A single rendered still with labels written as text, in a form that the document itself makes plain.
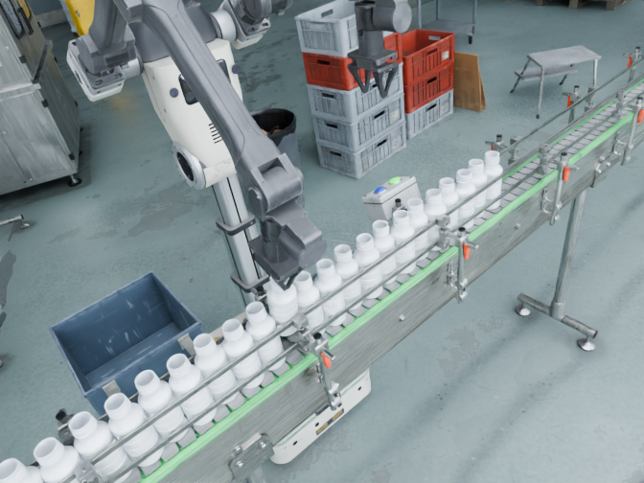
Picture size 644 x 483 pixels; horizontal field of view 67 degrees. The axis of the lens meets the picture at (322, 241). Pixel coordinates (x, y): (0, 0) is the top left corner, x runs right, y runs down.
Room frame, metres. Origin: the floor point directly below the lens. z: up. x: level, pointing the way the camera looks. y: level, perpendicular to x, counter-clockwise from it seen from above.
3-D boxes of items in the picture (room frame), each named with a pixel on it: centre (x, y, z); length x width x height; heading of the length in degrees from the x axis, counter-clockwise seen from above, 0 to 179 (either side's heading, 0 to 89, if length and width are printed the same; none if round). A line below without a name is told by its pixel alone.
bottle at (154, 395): (0.58, 0.35, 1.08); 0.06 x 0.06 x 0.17
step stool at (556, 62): (3.84, -2.13, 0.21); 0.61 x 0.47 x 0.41; 177
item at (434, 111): (3.92, -0.97, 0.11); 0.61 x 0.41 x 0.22; 126
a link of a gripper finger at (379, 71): (1.11, -0.20, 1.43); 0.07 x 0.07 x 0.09; 33
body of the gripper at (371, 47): (1.12, -0.19, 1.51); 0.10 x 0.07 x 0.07; 33
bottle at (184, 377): (0.61, 0.30, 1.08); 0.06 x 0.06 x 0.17
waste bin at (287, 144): (2.93, 0.24, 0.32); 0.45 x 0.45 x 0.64
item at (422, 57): (3.92, -0.98, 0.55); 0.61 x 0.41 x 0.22; 126
